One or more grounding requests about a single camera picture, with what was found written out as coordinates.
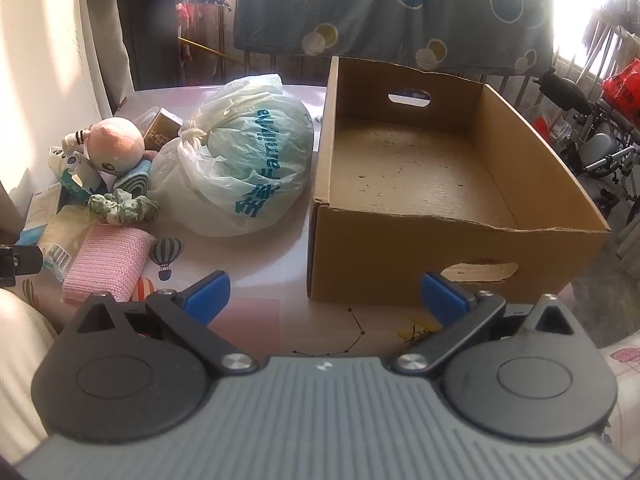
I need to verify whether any pink printed white bedding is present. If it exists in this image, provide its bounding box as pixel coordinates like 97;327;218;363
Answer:
597;330;640;461

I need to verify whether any brown cardboard box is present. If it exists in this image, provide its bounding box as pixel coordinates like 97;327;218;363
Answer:
306;56;612;307

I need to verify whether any blue circle-print blanket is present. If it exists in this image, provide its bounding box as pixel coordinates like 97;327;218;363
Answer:
234;0;560;76

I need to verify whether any pink plush toy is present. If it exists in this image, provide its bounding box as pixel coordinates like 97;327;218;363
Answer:
62;117;158;178

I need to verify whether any white cushion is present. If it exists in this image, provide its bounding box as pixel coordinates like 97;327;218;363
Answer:
0;290;58;451

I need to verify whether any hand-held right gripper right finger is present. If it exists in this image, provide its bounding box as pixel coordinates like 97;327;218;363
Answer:
392;271;583;376

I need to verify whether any teal towel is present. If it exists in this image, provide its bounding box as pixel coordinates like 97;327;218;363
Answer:
114;159;153;195

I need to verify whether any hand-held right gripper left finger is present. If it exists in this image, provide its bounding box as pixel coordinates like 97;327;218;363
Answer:
57;270;258;378

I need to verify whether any gold box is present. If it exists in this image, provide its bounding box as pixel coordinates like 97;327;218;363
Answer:
145;107;185;153

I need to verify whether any white carton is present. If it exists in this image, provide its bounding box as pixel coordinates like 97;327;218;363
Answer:
25;184;66;233

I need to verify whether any yellow pole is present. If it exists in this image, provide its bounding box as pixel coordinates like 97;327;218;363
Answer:
177;36;251;68

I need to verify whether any white plastic bag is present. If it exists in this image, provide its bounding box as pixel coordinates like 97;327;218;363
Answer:
147;74;315;237

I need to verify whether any bunch of clothes hangers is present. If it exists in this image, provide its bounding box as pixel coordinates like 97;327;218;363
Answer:
582;0;640;78

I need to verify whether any beige curtain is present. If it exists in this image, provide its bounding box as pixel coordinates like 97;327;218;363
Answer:
80;0;138;111

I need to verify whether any white teal labelled packet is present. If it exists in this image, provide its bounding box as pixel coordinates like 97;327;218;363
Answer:
47;146;108;201

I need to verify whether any dark wooden door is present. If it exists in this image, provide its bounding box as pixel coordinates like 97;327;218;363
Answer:
112;0;186;92

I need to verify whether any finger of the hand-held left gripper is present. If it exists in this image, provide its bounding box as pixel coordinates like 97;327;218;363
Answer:
0;244;45;277

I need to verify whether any black metal wheeled frame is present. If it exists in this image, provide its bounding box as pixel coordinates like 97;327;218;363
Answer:
532;67;640;221

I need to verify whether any pink hanging garment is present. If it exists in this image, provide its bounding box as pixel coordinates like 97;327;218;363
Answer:
175;2;193;63

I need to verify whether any pink knitted cloth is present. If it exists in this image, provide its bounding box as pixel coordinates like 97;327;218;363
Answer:
62;225;156;306

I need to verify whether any beige packet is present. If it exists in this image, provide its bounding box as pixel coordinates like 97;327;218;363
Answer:
42;205;101;251

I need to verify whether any red plastic bag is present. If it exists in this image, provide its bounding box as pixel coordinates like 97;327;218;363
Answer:
600;59;640;111

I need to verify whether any green scrunchie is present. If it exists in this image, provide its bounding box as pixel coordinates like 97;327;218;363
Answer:
88;189;161;226

